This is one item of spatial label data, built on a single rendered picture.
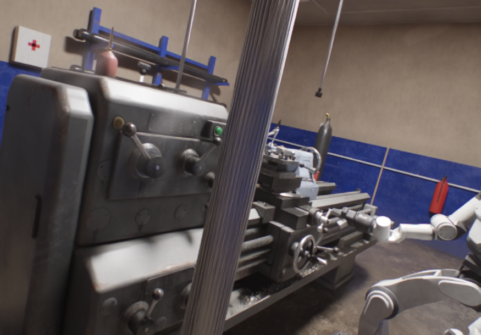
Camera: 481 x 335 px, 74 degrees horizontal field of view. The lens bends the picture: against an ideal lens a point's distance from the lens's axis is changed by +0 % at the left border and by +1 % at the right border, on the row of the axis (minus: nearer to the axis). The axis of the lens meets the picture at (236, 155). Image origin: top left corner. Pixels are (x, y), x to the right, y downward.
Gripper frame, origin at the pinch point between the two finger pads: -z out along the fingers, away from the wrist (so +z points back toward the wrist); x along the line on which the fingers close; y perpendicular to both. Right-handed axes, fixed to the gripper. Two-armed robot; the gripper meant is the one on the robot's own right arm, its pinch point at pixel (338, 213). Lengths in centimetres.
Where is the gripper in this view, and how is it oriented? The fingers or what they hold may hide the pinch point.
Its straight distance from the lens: 181.2
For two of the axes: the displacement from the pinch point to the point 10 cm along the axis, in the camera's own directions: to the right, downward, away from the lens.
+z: 7.4, 2.4, -6.2
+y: 5.7, -7.2, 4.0
